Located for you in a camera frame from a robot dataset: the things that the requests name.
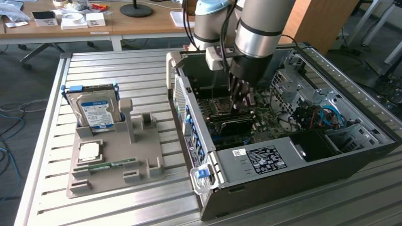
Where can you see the white label card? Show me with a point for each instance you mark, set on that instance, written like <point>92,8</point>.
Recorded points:
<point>14,24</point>

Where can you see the loose green RAM stick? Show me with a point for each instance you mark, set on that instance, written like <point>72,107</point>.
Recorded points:
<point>100,167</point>

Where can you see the flat white box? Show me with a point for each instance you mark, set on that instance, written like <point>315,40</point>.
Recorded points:
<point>73,26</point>

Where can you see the black graphics card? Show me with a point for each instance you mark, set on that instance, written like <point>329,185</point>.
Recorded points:
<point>235,128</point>

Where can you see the white paper stack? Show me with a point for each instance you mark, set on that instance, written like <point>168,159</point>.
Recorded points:
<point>179,22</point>

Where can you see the silver CPU chip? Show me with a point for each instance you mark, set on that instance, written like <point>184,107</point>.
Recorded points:
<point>88,151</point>

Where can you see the white box with black top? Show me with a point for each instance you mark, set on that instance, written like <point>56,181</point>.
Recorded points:
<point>45,16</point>

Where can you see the metal CPU socket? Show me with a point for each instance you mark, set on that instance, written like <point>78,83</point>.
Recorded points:
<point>219,106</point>

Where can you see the clear plastic bag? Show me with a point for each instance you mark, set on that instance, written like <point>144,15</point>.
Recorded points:
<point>12,14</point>

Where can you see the blue expansion slot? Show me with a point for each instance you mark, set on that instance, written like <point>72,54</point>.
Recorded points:
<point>216,137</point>

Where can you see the grey power supply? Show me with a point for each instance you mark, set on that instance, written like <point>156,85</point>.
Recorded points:
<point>235,169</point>

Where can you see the black round lamp base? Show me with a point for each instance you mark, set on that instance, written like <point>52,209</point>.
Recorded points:
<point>136,11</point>

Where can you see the black open PC case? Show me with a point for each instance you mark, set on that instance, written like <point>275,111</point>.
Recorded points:
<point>281,193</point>

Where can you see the white desk frame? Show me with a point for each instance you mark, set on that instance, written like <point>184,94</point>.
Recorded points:
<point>360,24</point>

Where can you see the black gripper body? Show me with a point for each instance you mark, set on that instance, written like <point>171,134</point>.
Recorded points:
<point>251,66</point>

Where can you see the blue case latch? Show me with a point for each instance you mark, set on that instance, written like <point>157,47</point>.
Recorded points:
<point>201,174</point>

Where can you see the orange small item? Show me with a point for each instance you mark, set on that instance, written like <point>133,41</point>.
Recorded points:
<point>98,7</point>

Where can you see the green motherboard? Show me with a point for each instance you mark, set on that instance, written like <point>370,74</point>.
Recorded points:
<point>272,127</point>

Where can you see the wooden desk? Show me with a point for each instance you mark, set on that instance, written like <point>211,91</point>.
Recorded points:
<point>37,31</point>

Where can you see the white labelled box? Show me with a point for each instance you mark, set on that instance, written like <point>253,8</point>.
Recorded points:
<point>94,17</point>

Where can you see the silver chipset heatsink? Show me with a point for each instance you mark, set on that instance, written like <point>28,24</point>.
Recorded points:
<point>259,138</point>

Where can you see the silver disk bay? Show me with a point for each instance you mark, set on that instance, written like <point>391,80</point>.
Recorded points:
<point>351,139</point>

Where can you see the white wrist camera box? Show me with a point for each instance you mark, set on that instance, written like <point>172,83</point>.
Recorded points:
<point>216,58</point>

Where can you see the beige tape roll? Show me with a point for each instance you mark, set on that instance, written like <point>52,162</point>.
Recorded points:
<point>58,4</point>

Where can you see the white tape roll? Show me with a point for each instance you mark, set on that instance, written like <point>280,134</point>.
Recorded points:
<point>77,20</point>

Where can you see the wooden cabinet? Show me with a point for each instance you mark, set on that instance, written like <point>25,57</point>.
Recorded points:
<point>320,23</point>

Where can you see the grey parts rack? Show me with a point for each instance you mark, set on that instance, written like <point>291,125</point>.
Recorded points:
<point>125,150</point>

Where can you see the hard disk with blue carrier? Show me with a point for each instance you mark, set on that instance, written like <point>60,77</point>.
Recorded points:
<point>93,113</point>

